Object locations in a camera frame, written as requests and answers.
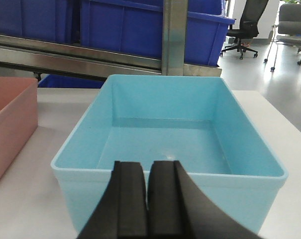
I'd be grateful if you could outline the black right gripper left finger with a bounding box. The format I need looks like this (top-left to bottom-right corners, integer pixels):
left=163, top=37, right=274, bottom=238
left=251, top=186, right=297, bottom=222
left=77, top=161, right=147, bottom=239

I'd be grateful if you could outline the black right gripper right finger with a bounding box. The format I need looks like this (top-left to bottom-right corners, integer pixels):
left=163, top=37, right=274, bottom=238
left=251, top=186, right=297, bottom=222
left=147, top=161, right=258, bottom=239

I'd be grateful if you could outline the light blue plastic box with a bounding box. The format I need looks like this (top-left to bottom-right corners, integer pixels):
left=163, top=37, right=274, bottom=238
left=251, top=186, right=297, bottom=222
left=51, top=75, right=288, bottom=233

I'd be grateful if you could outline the pink plastic box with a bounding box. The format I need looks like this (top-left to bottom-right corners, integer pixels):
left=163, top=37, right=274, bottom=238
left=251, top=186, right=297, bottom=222
left=0, top=77, right=38, bottom=179

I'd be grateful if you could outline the blue crate under shelf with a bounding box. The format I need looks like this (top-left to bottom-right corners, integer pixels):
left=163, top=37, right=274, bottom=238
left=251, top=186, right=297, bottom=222
left=38, top=75, right=104, bottom=89

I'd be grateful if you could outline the stainless steel shelf rack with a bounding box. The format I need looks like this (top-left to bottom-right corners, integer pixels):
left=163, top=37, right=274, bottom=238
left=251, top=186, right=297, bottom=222
left=0, top=0, right=222, bottom=80

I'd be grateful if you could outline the large blue crate right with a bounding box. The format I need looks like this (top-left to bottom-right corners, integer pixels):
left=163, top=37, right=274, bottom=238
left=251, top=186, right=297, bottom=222
left=80, top=0, right=235, bottom=66

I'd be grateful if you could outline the large blue crate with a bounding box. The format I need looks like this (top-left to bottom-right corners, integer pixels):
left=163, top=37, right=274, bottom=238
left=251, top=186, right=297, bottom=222
left=0, top=0, right=76, bottom=43
left=80, top=0, right=235, bottom=66

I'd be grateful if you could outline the black office chair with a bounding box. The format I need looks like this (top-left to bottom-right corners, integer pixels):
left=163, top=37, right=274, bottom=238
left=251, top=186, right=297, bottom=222
left=220, top=0, right=268, bottom=60

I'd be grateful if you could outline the large blue crate left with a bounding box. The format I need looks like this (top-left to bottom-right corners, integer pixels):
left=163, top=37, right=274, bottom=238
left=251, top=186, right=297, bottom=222
left=0, top=0, right=76, bottom=43

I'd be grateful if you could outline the grey office chair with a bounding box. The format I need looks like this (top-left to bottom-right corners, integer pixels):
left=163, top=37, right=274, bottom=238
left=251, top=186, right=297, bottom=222
left=264, top=3, right=301, bottom=63

